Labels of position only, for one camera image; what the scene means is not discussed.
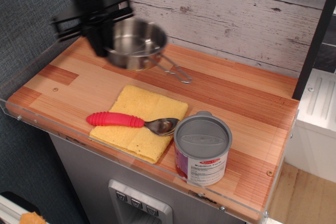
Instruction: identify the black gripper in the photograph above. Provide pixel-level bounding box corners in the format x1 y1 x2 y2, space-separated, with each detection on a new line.
51 0 133 57

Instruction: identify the small steel pot with handle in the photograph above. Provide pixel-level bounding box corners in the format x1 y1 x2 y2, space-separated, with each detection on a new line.
105 17 192 83

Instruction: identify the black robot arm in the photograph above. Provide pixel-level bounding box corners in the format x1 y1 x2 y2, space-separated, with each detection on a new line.
51 0 133 57

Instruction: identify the yellow folded cloth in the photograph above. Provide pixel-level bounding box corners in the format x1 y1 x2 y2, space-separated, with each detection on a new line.
87 85 188 164

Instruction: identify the clear acrylic edge guard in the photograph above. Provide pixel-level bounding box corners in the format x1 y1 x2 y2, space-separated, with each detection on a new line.
4 38 298 223

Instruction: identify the toy can with grey lid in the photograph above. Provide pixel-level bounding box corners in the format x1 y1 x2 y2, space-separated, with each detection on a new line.
174 111 233 186

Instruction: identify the grey toy fridge cabinet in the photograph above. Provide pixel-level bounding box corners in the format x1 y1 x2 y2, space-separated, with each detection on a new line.
50 135 243 223

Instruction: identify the orange object at corner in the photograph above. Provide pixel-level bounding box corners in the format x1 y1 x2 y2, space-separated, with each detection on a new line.
19 212 47 224

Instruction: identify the white toy appliance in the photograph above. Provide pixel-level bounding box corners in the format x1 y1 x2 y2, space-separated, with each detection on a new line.
285 69 335 182

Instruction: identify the red handled metal spoon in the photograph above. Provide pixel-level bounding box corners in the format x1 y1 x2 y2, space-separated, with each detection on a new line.
86 112 180 136

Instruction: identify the dark vertical post right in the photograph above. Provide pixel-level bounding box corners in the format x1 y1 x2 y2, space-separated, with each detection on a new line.
292 0 335 101

